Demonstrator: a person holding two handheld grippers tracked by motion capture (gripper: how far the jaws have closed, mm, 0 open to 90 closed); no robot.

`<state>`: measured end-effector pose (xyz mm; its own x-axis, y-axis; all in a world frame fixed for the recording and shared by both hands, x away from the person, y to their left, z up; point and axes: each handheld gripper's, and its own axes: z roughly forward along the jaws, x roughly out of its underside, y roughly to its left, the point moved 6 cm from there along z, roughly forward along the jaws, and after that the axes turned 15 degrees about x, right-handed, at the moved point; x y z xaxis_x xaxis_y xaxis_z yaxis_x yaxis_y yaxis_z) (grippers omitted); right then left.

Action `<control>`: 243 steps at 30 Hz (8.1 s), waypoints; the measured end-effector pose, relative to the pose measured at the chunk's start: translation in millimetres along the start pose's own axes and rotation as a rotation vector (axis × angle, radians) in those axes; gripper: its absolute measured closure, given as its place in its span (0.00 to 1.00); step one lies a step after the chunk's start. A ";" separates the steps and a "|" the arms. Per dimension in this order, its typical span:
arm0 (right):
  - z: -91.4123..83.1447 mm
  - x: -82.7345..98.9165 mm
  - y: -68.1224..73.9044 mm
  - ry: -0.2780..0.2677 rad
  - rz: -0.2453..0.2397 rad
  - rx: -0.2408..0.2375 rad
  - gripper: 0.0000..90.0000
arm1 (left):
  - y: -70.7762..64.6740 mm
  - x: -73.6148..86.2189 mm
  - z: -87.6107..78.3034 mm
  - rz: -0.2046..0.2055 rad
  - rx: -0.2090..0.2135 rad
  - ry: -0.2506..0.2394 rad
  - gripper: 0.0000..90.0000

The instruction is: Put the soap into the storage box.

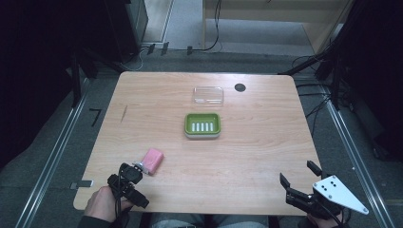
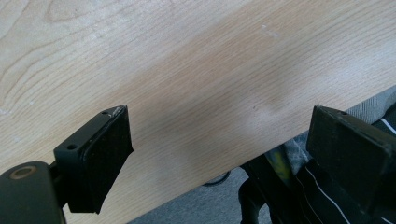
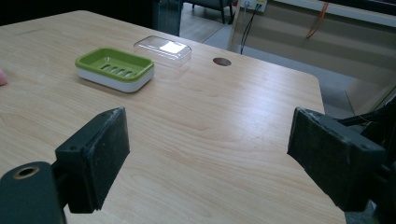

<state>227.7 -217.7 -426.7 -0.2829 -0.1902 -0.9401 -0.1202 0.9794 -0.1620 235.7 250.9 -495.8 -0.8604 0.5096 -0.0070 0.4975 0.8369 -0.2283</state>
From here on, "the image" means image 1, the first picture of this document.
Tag metal floor rail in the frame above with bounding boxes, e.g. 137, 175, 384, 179
14, 79, 91, 228
322, 91, 397, 228

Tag pink soap bar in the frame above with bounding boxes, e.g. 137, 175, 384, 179
140, 147, 165, 176

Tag person's left hand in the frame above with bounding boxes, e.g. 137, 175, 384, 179
84, 185, 134, 223

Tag light wooden shelf unit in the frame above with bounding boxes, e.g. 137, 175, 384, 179
201, 0, 355, 55

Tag clear plastic lid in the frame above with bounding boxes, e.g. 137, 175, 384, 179
192, 85, 225, 106

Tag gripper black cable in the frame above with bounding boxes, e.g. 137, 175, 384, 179
114, 162, 131, 228
317, 198, 351, 228

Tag white floor cable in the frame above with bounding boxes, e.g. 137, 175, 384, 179
122, 47, 150, 72

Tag black floor cables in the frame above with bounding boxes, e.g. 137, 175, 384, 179
291, 53, 341, 137

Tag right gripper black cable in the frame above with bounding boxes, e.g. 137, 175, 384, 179
317, 198, 351, 228

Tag black cabinet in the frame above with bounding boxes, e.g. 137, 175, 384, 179
103, 0, 149, 63

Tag black metal stand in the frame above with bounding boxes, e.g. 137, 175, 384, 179
278, 0, 369, 110
69, 47, 126, 108

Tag black hanging cable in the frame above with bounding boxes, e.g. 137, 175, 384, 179
191, 0, 223, 52

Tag green soap dish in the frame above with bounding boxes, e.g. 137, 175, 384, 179
183, 112, 222, 141

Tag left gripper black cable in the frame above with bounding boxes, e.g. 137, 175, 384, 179
114, 162, 131, 228

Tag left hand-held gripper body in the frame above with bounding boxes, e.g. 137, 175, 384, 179
106, 162, 150, 209

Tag small silver floor bracket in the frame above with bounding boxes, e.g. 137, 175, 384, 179
69, 179, 95, 190

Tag person's right hand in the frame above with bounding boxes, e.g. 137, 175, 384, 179
305, 214, 345, 228

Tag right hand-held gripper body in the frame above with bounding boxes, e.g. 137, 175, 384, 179
285, 175, 371, 221

